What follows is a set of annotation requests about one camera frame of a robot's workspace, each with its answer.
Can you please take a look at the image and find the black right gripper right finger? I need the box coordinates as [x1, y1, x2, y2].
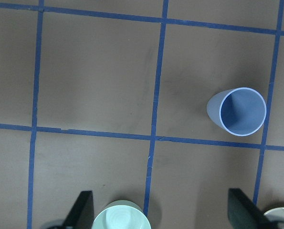
[228, 188, 284, 229]

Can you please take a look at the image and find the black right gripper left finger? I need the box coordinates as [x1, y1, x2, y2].
[42, 190, 95, 229]

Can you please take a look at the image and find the mint green bowl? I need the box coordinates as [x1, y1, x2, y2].
[91, 200, 151, 229]

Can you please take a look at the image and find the blue cup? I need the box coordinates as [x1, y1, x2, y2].
[206, 87, 267, 136]

